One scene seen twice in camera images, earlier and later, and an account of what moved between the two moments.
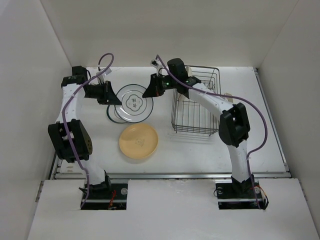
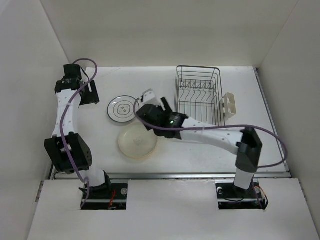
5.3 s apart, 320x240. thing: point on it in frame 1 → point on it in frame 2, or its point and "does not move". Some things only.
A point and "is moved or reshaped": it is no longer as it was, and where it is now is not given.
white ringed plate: x=134 y=108 is moved or reshaped
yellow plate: x=138 y=141 does not move
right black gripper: x=153 y=89 → x=169 y=110
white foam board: x=169 y=210 does not move
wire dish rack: x=185 y=118 does not move
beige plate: x=189 y=71 → x=135 y=140
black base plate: x=102 y=196 does not move
